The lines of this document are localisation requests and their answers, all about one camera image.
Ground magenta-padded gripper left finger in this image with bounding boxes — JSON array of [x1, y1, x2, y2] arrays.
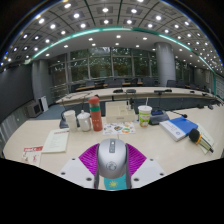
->
[[57, 143, 101, 190]]

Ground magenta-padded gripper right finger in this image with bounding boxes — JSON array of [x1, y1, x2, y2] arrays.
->
[[125, 143, 167, 190]]

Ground silver grey computer mouse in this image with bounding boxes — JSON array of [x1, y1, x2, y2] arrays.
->
[[96, 138, 129, 180]]

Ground colourful sticker sheet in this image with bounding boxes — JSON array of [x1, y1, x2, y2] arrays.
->
[[102, 121, 137, 136]]

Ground white paper booklet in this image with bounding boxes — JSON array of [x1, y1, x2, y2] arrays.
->
[[41, 128, 71, 154]]

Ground white paper cup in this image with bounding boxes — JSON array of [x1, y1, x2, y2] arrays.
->
[[63, 109, 79, 132]]

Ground green-print paper cup with straw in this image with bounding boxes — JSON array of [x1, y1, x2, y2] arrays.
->
[[137, 97, 153, 128]]

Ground red bottle with green band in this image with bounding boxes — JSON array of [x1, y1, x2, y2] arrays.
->
[[88, 95, 104, 132]]

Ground black desktop device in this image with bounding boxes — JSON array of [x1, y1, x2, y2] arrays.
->
[[148, 110, 171, 126]]

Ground white cardboard box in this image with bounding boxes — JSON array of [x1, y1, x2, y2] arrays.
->
[[105, 100, 137, 125]]

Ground blue and white book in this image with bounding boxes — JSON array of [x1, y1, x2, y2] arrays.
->
[[158, 116, 199, 142]]

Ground fan-print magazine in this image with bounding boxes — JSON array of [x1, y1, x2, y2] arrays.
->
[[21, 145, 44, 167]]

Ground black microphone with yellow band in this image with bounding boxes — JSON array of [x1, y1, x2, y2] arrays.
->
[[188, 128, 215, 154]]

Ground long curved conference desk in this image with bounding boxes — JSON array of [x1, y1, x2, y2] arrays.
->
[[54, 86, 223, 108]]

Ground dark office chairs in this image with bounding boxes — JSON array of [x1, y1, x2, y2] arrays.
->
[[84, 77, 208, 91]]

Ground ceiling lights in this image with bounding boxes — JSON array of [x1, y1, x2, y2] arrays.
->
[[1, 0, 223, 73]]

